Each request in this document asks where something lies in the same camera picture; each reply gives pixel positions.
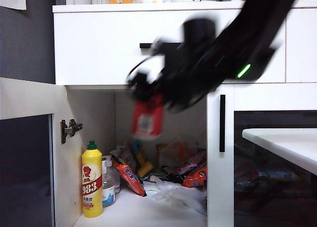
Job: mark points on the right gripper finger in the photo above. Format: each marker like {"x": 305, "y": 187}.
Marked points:
{"x": 141, "y": 88}
{"x": 171, "y": 106}

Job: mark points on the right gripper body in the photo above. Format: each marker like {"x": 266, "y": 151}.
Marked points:
{"x": 173, "y": 88}

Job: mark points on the red beverage can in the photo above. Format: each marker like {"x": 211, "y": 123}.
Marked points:
{"x": 146, "y": 123}

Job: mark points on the white glass cabinet door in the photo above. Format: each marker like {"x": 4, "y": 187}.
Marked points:
{"x": 272, "y": 95}
{"x": 24, "y": 98}

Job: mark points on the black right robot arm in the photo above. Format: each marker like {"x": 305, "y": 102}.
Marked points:
{"x": 260, "y": 26}

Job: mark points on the white cabinet body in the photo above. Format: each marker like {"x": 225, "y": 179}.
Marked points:
{"x": 148, "y": 7}

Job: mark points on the metal door hinge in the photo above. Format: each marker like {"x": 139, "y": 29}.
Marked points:
{"x": 68, "y": 130}

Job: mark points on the yellow brown snack package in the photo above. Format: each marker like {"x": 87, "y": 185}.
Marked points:
{"x": 161, "y": 150}

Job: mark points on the translucent plastic bag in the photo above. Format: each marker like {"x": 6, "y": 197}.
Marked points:
{"x": 178, "y": 152}

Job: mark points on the blue sponge multipack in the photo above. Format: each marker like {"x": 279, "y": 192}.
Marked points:
{"x": 136, "y": 147}

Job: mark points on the wide white drawer front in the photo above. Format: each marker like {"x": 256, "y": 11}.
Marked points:
{"x": 99, "y": 51}

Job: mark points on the pink cartoon package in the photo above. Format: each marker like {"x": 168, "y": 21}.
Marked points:
{"x": 195, "y": 160}

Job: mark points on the pink package with barcode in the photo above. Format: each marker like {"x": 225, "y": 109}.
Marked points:
{"x": 127, "y": 157}

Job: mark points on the orange red snack package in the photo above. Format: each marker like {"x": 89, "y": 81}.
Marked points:
{"x": 195, "y": 177}

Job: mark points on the orange cloth package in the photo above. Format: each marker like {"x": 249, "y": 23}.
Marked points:
{"x": 131, "y": 177}

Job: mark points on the small orange object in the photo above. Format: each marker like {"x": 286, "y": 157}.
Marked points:
{"x": 126, "y": 1}
{"x": 113, "y": 2}

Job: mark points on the white plastic bag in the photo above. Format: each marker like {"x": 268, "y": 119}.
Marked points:
{"x": 178, "y": 194}

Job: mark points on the yellow detergent bottle green cap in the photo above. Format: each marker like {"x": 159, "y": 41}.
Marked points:
{"x": 92, "y": 177}

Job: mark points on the clear pump bottle blue label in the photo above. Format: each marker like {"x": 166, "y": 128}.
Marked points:
{"x": 109, "y": 192}

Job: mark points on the narrow white drawer front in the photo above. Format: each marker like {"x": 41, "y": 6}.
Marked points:
{"x": 302, "y": 43}

